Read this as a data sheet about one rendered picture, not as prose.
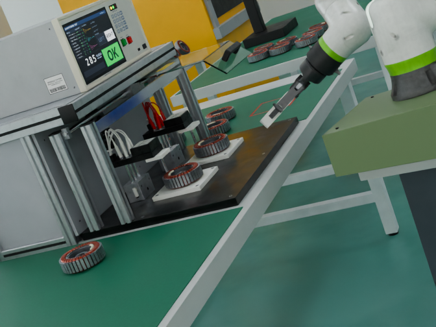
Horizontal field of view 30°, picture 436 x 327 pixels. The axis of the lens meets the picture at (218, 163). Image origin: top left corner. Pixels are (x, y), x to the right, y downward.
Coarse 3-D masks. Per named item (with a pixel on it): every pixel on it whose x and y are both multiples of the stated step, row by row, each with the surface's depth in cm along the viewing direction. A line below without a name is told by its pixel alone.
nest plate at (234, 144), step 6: (240, 138) 250; (234, 144) 246; (240, 144) 248; (228, 150) 242; (234, 150) 243; (210, 156) 242; (216, 156) 240; (222, 156) 239; (228, 156) 238; (198, 162) 242; (204, 162) 241; (210, 162) 241
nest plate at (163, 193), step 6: (210, 168) 230; (216, 168) 229; (204, 174) 226; (210, 174) 224; (198, 180) 222; (204, 180) 220; (186, 186) 221; (192, 186) 219; (198, 186) 217; (162, 192) 224; (168, 192) 222; (174, 192) 220; (180, 192) 219; (186, 192) 219; (156, 198) 222; (162, 198) 222
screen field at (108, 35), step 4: (104, 32) 231; (108, 32) 233; (112, 32) 235; (96, 36) 227; (100, 36) 229; (104, 36) 231; (108, 36) 233; (112, 36) 235; (100, 40) 228; (104, 40) 230; (108, 40) 232; (100, 44) 228
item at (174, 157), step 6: (174, 150) 251; (180, 150) 255; (168, 156) 249; (174, 156) 250; (180, 156) 254; (168, 162) 250; (174, 162) 249; (180, 162) 253; (162, 168) 251; (168, 168) 250
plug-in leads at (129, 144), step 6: (108, 132) 226; (114, 132) 225; (120, 132) 227; (108, 138) 227; (120, 138) 230; (126, 138) 227; (108, 144) 227; (114, 144) 227; (120, 144) 225; (132, 144) 230; (108, 150) 228; (126, 150) 226; (114, 156) 228; (120, 156) 228; (126, 156) 226
